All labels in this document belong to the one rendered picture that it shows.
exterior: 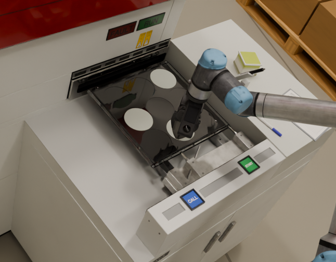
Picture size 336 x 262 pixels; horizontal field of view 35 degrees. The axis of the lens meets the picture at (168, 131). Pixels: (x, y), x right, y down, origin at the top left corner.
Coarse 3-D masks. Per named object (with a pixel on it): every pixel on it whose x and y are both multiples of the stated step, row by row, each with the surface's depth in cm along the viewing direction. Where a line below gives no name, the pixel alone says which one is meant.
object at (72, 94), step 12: (168, 48) 201; (132, 60) 190; (156, 60) 204; (96, 72) 181; (108, 72) 185; (132, 72) 196; (72, 84) 176; (96, 84) 187; (108, 84) 191; (72, 96) 181
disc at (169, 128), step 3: (168, 123) 181; (168, 126) 180; (171, 126) 180; (168, 129) 179; (171, 129) 179; (168, 132) 178; (171, 132) 179; (171, 135) 178; (192, 135) 180; (183, 138) 178; (186, 138) 179; (189, 138) 179
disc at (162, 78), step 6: (156, 72) 196; (162, 72) 197; (168, 72) 198; (156, 78) 194; (162, 78) 194; (168, 78) 195; (174, 78) 196; (156, 84) 192; (162, 84) 192; (168, 84) 193; (174, 84) 194
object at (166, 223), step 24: (264, 144) 179; (216, 168) 166; (240, 168) 169; (264, 168) 172; (216, 192) 160; (240, 192) 169; (144, 216) 151; (168, 216) 150; (192, 216) 152; (144, 240) 156; (168, 240) 151
